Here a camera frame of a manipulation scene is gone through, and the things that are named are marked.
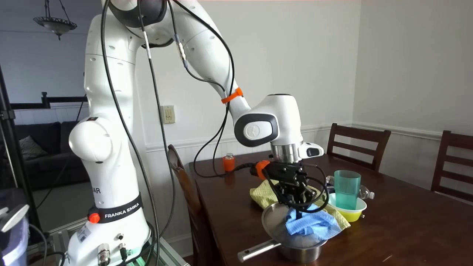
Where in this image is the dark wooden chair by robot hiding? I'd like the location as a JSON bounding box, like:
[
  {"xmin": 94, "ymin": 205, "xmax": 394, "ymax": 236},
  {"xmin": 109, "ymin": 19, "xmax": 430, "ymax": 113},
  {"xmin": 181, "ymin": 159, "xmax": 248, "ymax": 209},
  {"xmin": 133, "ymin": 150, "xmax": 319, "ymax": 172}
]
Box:
[{"xmin": 165, "ymin": 143, "xmax": 214, "ymax": 266}]

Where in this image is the black gripper cable orange plug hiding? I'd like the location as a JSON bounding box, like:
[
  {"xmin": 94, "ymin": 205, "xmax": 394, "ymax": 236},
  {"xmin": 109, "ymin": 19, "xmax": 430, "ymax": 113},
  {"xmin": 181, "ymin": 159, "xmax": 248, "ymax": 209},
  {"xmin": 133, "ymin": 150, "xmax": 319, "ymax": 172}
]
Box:
[{"xmin": 168, "ymin": 0, "xmax": 331, "ymax": 214}]

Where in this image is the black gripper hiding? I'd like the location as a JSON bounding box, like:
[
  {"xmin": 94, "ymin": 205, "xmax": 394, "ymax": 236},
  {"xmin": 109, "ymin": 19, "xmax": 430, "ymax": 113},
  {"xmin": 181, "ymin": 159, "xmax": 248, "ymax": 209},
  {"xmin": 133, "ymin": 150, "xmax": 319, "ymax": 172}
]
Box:
[{"xmin": 266, "ymin": 160, "xmax": 316, "ymax": 215}]

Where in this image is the robot mounting platform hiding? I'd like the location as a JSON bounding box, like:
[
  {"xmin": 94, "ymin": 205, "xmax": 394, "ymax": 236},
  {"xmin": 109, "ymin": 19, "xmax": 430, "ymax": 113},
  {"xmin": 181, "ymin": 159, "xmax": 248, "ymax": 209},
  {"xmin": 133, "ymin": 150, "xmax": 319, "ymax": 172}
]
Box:
[{"xmin": 28, "ymin": 215, "xmax": 189, "ymax": 266}]

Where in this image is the long black arm cable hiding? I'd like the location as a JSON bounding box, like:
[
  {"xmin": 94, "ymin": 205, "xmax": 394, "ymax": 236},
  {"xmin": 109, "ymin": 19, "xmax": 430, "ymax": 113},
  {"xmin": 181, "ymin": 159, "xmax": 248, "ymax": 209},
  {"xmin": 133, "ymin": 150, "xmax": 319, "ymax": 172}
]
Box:
[{"xmin": 99, "ymin": 0, "xmax": 174, "ymax": 266}]

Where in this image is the yellow bowl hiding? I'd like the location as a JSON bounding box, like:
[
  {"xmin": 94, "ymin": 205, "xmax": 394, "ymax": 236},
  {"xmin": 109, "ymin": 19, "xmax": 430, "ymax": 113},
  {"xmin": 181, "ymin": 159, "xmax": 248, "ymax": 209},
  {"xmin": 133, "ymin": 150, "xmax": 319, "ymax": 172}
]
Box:
[{"xmin": 325, "ymin": 191, "xmax": 369, "ymax": 222}]

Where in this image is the black camera stand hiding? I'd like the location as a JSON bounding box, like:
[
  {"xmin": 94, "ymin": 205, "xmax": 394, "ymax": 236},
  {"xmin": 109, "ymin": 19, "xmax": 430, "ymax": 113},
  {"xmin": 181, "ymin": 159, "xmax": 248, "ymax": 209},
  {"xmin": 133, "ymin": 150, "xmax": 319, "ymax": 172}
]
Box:
[{"xmin": 0, "ymin": 67, "xmax": 38, "ymax": 242}]

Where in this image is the green yellow towel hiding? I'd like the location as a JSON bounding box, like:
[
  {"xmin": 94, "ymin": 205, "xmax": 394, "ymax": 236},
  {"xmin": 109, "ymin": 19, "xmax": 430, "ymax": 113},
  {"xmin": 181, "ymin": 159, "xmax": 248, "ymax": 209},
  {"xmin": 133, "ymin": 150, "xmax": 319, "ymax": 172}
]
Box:
[{"xmin": 248, "ymin": 177, "xmax": 351, "ymax": 231}]

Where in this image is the grey sofa pillow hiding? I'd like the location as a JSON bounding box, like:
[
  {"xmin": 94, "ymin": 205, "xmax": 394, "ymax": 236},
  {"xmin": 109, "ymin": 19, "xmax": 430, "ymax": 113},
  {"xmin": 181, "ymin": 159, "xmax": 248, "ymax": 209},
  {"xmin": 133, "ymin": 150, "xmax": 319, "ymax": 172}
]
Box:
[{"xmin": 17, "ymin": 134, "xmax": 48, "ymax": 160}]

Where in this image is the dark sofa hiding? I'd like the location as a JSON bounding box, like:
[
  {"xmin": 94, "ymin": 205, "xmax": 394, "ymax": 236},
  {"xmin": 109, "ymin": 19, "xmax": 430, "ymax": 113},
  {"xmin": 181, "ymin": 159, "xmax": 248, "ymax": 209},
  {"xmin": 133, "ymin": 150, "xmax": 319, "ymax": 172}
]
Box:
[{"xmin": 13, "ymin": 119, "xmax": 91, "ymax": 190}]

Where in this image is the dark wooden slat chair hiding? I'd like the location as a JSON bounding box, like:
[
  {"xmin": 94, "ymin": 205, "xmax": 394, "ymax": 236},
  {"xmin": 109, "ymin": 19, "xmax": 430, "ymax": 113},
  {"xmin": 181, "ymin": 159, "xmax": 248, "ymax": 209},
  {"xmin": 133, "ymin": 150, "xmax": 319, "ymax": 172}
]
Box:
[
  {"xmin": 430, "ymin": 129, "xmax": 473, "ymax": 203},
  {"xmin": 326, "ymin": 122, "xmax": 391, "ymax": 172}
]

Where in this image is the black horizontal bar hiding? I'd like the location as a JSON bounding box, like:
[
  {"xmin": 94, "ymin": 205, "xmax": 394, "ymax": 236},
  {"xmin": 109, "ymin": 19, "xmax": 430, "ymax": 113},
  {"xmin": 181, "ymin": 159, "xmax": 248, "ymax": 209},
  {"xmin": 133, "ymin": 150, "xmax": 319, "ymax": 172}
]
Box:
[{"xmin": 8, "ymin": 89, "xmax": 90, "ymax": 110}]

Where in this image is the orange bottle with white cap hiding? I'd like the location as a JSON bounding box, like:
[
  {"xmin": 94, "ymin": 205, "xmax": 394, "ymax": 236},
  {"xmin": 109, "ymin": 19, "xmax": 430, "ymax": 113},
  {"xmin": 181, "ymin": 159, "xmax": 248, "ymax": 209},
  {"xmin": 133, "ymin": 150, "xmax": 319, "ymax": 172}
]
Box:
[{"xmin": 221, "ymin": 152, "xmax": 236, "ymax": 174}]

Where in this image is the beige wall outlet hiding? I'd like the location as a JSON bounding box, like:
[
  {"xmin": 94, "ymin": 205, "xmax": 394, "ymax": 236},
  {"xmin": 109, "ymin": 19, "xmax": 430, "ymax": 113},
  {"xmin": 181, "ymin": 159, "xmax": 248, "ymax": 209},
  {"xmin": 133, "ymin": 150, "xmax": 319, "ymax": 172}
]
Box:
[{"xmin": 159, "ymin": 103, "xmax": 177, "ymax": 125}]

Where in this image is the teal plastic cup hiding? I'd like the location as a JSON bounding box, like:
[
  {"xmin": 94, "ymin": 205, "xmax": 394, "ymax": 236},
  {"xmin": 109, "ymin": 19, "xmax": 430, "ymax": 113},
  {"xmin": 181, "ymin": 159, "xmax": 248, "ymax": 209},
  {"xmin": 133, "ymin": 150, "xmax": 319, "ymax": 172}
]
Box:
[{"xmin": 332, "ymin": 168, "xmax": 362, "ymax": 209}]

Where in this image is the grey plate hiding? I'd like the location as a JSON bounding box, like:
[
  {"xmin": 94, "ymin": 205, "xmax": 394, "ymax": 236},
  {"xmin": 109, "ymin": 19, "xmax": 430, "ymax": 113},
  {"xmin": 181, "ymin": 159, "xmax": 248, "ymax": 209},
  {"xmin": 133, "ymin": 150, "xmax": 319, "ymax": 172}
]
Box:
[{"xmin": 260, "ymin": 202, "xmax": 300, "ymax": 243}]

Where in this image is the steel pot with long handle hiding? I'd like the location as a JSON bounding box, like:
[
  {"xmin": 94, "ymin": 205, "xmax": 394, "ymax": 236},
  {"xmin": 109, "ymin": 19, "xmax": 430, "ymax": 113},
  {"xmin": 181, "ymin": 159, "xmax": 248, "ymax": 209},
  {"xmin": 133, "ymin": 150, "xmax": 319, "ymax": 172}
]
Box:
[{"xmin": 236, "ymin": 228, "xmax": 328, "ymax": 264}]

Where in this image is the orange strap on arm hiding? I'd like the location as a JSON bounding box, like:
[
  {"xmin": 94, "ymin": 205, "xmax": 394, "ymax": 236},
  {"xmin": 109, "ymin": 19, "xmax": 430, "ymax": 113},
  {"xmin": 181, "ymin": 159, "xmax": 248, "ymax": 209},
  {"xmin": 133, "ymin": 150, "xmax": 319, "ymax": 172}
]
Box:
[{"xmin": 220, "ymin": 87, "xmax": 245, "ymax": 104}]

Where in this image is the blue towel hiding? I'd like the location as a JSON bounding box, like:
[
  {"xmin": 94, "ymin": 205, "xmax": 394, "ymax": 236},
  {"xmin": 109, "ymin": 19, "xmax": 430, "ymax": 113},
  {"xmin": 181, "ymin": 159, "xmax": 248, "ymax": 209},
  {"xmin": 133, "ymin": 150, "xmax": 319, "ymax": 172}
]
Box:
[{"xmin": 283, "ymin": 205, "xmax": 342, "ymax": 243}]

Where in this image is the hanging ceiling lamp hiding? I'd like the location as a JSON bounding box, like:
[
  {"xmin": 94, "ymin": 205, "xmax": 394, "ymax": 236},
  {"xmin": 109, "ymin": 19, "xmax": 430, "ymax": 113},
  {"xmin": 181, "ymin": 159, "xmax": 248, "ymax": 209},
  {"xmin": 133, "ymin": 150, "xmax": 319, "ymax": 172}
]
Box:
[{"xmin": 32, "ymin": 0, "xmax": 78, "ymax": 41}]

